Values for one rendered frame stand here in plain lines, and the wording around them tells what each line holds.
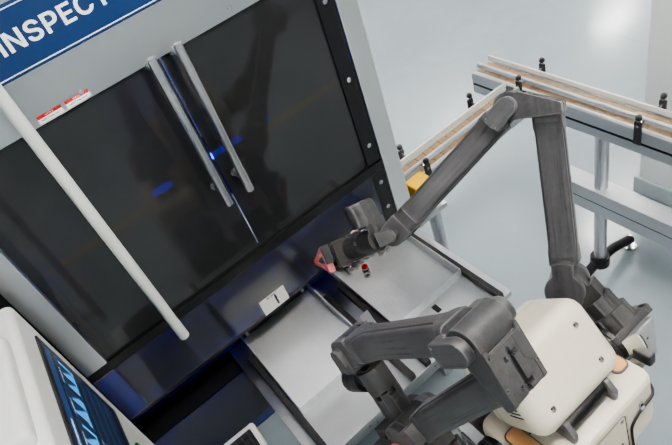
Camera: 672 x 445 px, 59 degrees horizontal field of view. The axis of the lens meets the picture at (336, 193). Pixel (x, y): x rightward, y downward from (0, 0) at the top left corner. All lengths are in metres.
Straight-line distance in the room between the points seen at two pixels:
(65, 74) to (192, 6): 0.28
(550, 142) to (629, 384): 0.46
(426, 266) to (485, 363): 1.07
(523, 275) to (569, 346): 1.84
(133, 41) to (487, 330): 0.86
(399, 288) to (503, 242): 1.32
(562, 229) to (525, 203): 1.99
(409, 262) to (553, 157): 0.77
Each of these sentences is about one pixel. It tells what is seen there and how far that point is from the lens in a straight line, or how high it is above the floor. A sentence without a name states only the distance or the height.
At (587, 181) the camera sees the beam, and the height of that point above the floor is 0.55.
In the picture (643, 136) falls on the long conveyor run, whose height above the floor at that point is 0.92.
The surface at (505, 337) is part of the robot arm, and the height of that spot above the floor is 1.59.
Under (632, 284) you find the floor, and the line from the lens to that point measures 2.90.
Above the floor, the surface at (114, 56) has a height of 1.85.
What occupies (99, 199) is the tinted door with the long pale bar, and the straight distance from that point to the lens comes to 1.37.
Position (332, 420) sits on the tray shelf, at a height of 0.88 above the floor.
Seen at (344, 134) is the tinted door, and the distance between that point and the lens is 1.62.
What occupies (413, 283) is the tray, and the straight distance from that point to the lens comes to 1.82.
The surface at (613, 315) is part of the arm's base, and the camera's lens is 1.28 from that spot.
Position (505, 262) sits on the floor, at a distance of 2.98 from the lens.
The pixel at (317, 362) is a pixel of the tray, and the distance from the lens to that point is 1.74.
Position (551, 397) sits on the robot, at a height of 1.33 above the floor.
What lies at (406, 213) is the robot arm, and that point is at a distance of 1.33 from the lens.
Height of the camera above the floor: 2.28
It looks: 40 degrees down
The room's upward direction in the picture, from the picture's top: 21 degrees counter-clockwise
